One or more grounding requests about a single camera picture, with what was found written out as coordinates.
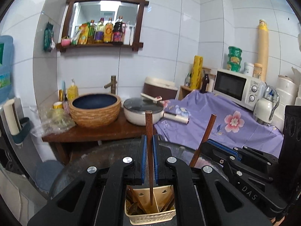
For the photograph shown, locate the brown wooden chopstick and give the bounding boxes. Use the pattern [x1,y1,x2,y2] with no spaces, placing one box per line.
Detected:
[189,113,217,167]
[145,110,154,206]

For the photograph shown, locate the dark wooden counter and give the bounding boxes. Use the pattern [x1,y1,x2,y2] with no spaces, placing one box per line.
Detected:
[42,110,146,165]

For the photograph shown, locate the purple floral cloth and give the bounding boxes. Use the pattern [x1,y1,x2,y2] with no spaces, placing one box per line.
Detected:
[155,90,284,157]

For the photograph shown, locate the white frying pan with lid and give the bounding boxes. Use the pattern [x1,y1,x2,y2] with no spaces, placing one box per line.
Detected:
[123,93,189,126]

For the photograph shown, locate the round glass table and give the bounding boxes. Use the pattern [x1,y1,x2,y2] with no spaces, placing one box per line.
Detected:
[48,138,227,201]

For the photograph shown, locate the brown white rice cooker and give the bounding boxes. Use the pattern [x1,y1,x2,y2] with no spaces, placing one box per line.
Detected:
[142,76,178,100]

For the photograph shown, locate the white electric kettle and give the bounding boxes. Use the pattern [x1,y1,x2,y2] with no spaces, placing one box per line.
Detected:
[252,86,280,125]

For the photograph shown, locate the woven basket sink bowl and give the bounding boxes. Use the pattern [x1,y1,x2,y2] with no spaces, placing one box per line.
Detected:
[69,93,121,128]

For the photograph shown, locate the white microwave oven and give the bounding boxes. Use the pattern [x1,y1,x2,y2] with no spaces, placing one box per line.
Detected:
[213,69,267,111]

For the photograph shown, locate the bronze faucet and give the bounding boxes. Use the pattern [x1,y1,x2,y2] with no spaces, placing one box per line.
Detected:
[104,76,117,94]

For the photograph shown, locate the beige plastic utensil holder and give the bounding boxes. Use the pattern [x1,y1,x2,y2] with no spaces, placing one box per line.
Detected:
[125,185,176,225]

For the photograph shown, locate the yellow roll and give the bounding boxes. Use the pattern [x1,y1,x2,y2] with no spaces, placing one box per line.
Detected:
[189,55,203,90]

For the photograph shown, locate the dark brown glass bottle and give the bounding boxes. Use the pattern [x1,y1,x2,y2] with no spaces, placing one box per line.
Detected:
[200,73,210,93]

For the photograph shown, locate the white stacked containers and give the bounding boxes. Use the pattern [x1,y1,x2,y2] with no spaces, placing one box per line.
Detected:
[272,75,300,132]

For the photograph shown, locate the white jar with lid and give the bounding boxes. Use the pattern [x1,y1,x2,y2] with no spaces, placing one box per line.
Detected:
[243,62,254,77]

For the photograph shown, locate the yellow soap dispenser bottle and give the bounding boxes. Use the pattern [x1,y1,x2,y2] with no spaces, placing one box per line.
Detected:
[67,79,79,102]

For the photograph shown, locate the clear plastic bag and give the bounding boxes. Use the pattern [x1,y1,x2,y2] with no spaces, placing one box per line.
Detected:
[30,102,75,138]

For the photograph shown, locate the dark soy sauce bottle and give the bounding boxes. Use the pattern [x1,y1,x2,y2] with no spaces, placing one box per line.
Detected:
[112,16,125,45]

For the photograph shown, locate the purple label bottle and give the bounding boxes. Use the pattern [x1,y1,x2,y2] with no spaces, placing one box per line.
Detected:
[94,17,105,43]

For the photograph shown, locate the yellow oil bottle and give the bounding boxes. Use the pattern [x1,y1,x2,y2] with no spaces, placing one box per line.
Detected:
[103,17,113,43]

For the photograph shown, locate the tall beige roll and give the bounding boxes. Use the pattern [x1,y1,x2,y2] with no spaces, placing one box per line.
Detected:
[257,19,269,82]

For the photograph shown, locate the pink small bowl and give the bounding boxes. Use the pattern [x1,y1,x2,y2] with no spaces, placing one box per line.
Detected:
[61,36,71,47]

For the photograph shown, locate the paper cup stack in holder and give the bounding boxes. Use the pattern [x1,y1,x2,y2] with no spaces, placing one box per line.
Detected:
[3,98,31,146]

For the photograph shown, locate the green hanging packet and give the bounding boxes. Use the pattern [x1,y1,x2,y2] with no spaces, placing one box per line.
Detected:
[43,22,55,52]

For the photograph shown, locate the wood-framed wall mirror shelf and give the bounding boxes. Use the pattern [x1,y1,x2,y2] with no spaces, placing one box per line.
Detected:
[56,0,149,52]

